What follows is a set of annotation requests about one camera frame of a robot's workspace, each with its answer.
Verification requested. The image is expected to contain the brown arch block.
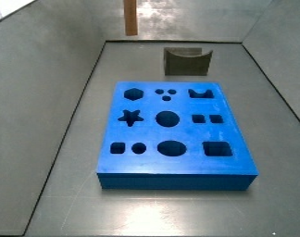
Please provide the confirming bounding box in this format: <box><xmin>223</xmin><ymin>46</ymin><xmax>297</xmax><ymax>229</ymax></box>
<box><xmin>123</xmin><ymin>0</ymin><xmax>138</xmax><ymax>36</ymax></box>

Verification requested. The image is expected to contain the blue foam shape board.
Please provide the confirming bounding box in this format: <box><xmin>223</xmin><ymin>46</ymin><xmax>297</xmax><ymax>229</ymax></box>
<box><xmin>95</xmin><ymin>81</ymin><xmax>258</xmax><ymax>191</ymax></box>

